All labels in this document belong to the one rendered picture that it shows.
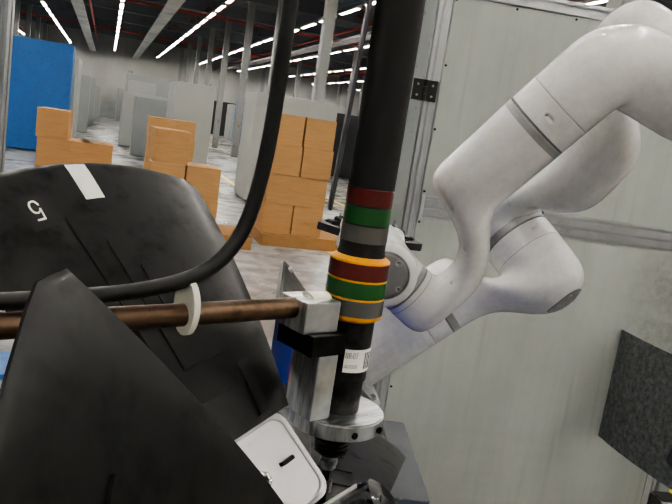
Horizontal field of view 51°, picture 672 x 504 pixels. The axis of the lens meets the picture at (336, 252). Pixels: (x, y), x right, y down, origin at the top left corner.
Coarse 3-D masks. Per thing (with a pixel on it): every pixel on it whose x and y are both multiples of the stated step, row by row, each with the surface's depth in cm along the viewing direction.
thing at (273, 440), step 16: (272, 416) 48; (256, 432) 47; (272, 432) 47; (288, 432) 48; (256, 448) 46; (272, 448) 47; (288, 448) 47; (304, 448) 48; (256, 464) 46; (272, 464) 46; (288, 464) 47; (304, 464) 47; (272, 480) 46; (288, 480) 46; (304, 480) 47; (320, 480) 47; (288, 496) 46; (304, 496) 46; (320, 496) 47
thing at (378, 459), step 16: (352, 448) 68; (368, 448) 70; (384, 448) 74; (352, 464) 64; (368, 464) 66; (384, 464) 68; (400, 464) 72; (336, 480) 60; (352, 480) 61; (384, 480) 64
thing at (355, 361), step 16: (352, 336) 49; (368, 336) 50; (352, 352) 50; (368, 352) 51; (336, 368) 50; (352, 368) 50; (336, 384) 50; (352, 384) 50; (336, 400) 50; (352, 400) 51; (320, 448) 52; (336, 448) 52
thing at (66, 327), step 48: (48, 288) 18; (48, 336) 18; (96, 336) 19; (48, 384) 17; (96, 384) 19; (144, 384) 21; (0, 432) 16; (48, 432) 17; (96, 432) 19; (144, 432) 21; (192, 432) 23; (0, 480) 15; (48, 480) 17; (96, 480) 18; (144, 480) 20; (192, 480) 23; (240, 480) 26
